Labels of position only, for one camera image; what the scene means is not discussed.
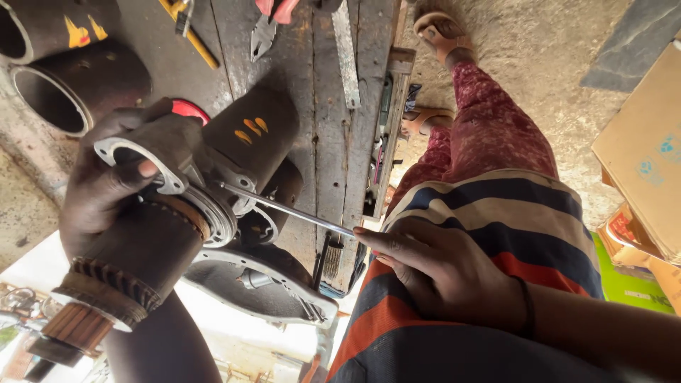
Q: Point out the person's left hand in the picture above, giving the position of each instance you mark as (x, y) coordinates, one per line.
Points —
(90, 197)

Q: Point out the black wristband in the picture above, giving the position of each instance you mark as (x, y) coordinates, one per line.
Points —
(528, 308)

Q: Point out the large brown cardboard box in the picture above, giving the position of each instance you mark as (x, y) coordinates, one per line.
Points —
(644, 149)

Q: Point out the red round cap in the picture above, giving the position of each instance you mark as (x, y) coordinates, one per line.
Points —
(189, 109)

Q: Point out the small dark motor casing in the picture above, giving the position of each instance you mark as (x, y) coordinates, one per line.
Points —
(279, 205)

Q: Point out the grey metal end plate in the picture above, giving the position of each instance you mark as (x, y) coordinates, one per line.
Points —
(266, 292)

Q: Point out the red patterned trousers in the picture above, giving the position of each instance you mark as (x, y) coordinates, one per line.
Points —
(489, 133)

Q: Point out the green carton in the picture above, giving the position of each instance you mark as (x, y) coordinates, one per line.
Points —
(628, 287)

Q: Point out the orange printed carton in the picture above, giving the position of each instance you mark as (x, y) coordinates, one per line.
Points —
(628, 234)

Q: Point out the dark motor casing yellow marks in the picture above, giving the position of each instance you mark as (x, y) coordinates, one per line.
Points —
(58, 26)

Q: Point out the wooden drawer with tools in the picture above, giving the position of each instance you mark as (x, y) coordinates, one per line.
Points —
(391, 133)

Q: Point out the black motor casing orange marks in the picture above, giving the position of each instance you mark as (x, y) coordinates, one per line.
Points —
(250, 127)

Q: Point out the long steel screwdriver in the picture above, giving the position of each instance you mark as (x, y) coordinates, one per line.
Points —
(287, 210)

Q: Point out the starter motor armature with housing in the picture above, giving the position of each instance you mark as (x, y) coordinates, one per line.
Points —
(149, 250)

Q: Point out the flat metal file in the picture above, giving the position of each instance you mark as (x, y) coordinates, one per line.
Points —
(347, 58)

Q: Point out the person's right hand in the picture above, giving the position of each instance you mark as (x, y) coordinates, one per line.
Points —
(452, 271)

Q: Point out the dark grey slab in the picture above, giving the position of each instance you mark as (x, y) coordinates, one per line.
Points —
(633, 42)

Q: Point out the plain dark steel motor casing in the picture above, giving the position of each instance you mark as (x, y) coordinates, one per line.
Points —
(90, 80)

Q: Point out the thin black rod tool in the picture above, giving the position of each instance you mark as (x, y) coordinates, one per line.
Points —
(321, 263)

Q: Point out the small bristle brush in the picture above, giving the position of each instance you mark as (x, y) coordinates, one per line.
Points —
(333, 258)

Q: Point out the striped shirt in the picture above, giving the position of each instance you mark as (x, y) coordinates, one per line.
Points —
(479, 213)

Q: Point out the tan sandal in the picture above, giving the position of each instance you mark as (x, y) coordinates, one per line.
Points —
(441, 34)
(423, 119)

